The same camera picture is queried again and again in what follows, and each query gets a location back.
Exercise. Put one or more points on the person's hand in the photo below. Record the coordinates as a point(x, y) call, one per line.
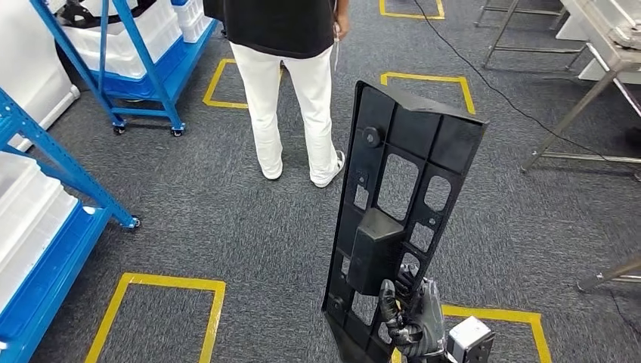
point(342, 27)

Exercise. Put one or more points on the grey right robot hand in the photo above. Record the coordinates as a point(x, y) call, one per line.
point(430, 320)

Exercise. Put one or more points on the black plastic bracket part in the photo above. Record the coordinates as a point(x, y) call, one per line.
point(375, 250)

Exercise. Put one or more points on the blue wheeled shelf cart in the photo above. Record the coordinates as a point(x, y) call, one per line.
point(145, 60)

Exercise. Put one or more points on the black curved plastic part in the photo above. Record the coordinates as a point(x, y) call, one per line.
point(75, 15)

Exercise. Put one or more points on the blue metal shelf rack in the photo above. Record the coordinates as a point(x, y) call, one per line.
point(60, 160)

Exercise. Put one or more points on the yellow floor tape square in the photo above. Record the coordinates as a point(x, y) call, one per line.
point(160, 281)
point(425, 77)
point(491, 313)
point(410, 16)

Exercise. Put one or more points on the person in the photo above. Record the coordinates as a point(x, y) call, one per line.
point(280, 30)

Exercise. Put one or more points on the small white plastic crates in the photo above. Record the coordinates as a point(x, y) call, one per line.
point(193, 20)

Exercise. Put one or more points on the white plastic bin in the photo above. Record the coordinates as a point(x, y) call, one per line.
point(120, 50)
point(50, 240)
point(20, 200)

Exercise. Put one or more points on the stainless steel table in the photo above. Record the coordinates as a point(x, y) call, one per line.
point(591, 25)

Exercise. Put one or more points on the white cabinet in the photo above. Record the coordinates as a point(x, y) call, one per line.
point(601, 75)

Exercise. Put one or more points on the grey metal fixture plate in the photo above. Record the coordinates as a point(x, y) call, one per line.
point(626, 30)

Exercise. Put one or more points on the white car with red stripe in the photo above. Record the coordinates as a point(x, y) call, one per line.
point(25, 65)

